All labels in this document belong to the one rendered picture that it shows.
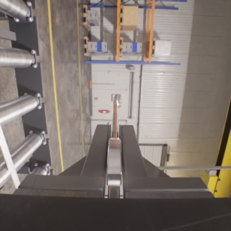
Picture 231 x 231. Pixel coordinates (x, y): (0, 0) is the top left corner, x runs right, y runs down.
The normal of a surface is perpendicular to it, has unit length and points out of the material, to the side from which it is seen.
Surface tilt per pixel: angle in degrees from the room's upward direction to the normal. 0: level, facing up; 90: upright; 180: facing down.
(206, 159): 90
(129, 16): 90
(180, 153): 90
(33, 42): 90
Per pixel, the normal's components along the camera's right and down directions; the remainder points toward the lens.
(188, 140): 0.00, 0.29
